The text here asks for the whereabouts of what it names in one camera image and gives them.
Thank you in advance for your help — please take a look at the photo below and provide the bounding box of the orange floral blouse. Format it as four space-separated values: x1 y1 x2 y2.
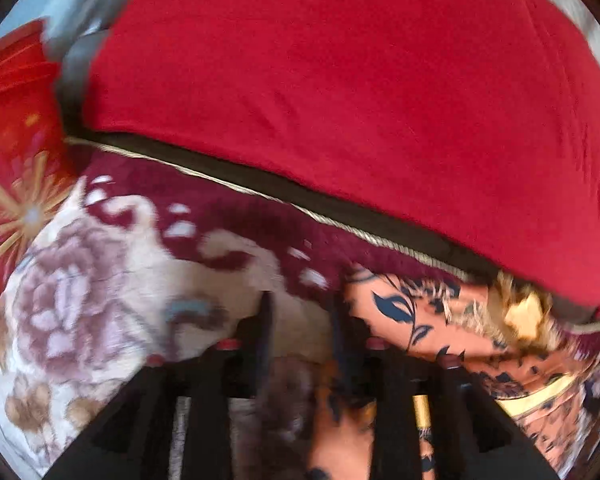
305 265 600 480

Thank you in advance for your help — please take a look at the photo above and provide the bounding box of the red blanket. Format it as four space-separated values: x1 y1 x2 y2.
82 0 600 321

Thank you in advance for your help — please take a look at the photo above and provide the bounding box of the red snack tin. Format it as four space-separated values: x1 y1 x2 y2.
0 20 81 321

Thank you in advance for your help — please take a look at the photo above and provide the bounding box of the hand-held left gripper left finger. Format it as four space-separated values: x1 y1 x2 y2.
45 291 277 480

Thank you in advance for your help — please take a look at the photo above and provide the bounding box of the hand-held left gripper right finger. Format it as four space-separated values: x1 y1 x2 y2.
330 299 562 480

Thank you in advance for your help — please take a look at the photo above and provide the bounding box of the maroon white floral plush blanket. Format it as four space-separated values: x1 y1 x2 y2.
0 137 600 480

